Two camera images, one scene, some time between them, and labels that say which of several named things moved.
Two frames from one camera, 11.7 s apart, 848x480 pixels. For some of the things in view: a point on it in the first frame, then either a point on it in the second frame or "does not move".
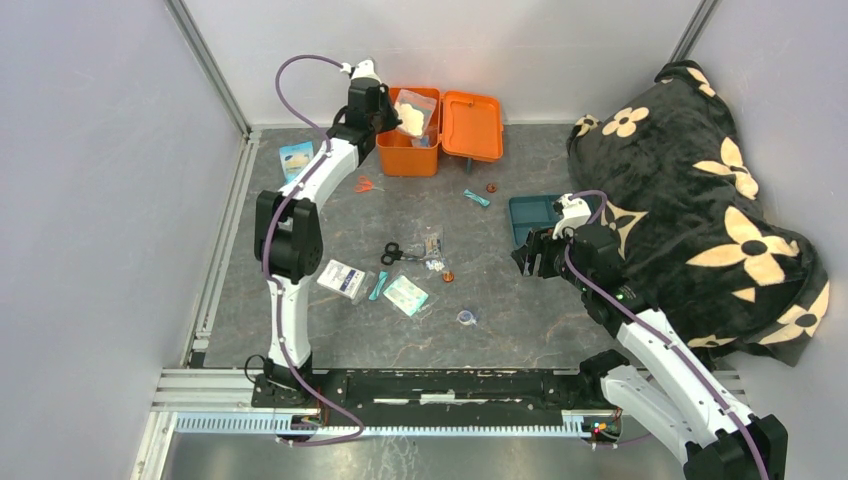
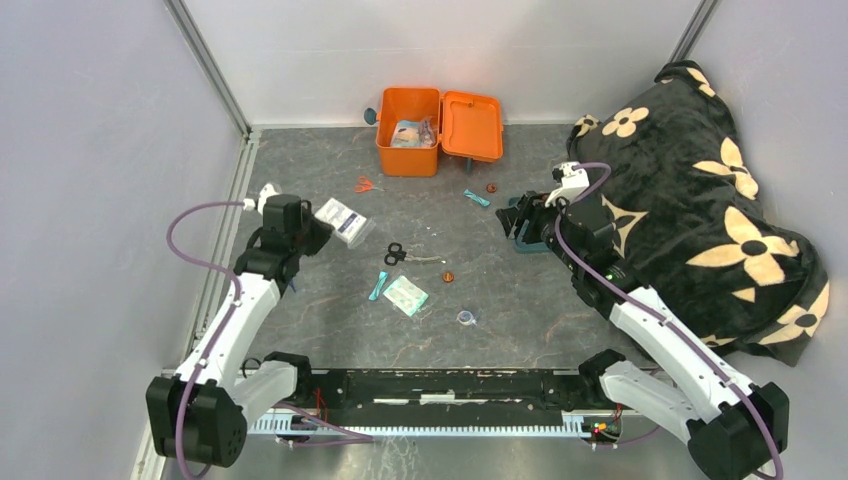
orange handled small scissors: x=365 y=185 does not move
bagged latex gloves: x=415 y=112 -> x=407 y=133
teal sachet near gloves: x=478 y=198 does not move
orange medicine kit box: x=464 y=124 does not move
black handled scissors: x=393 y=253 does not move
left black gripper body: x=386 y=119 -> x=312 y=236
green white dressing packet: x=406 y=295 does not move
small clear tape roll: x=466 y=317 does not move
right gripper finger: x=523 y=258 -> x=509 y=218
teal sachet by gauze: x=381 y=281 does not move
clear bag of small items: x=433 y=254 -> x=427 y=132
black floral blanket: x=683 y=199 does not move
